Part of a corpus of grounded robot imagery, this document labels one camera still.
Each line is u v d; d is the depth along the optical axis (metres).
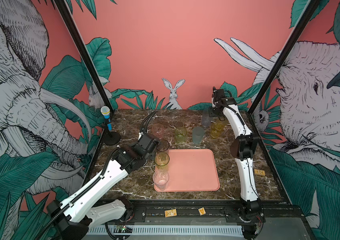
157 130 1.05
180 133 1.02
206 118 1.06
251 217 0.68
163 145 1.01
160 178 0.83
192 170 0.90
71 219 0.37
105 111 0.88
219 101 0.76
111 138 1.02
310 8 0.70
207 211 0.76
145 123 1.13
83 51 0.84
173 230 0.70
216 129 1.07
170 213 0.74
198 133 1.00
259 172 0.88
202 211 0.75
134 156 0.49
